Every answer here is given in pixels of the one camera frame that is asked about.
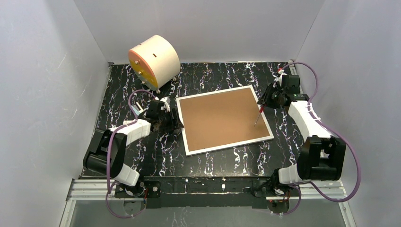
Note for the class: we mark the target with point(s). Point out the light blue stapler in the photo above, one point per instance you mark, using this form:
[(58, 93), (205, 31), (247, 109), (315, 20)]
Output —
[(137, 108)]

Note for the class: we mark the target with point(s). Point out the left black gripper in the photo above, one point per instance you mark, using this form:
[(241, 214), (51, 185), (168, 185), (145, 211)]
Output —
[(172, 119)]

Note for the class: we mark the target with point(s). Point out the white picture frame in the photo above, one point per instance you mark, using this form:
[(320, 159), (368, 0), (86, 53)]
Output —
[(221, 119)]

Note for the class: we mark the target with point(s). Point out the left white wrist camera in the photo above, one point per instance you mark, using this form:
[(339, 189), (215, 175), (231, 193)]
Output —
[(166, 104)]

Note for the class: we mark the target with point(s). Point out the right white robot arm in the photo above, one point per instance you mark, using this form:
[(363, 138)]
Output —
[(322, 154)]

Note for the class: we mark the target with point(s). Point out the cylindrical beige drawer cabinet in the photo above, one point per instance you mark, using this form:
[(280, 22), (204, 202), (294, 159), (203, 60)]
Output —
[(155, 62)]

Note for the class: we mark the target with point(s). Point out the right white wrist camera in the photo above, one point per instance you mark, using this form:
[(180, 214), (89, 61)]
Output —
[(278, 80)]

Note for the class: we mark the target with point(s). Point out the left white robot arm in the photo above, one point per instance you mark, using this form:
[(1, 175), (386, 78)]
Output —
[(106, 151)]

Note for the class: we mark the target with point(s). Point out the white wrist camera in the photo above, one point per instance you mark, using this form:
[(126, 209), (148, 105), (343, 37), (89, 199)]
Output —
[(278, 80), (166, 104)]

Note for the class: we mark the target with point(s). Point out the blue red screwdriver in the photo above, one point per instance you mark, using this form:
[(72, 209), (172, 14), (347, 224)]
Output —
[(259, 114)]

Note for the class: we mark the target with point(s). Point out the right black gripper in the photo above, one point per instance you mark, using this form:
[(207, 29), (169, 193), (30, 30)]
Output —
[(267, 97)]

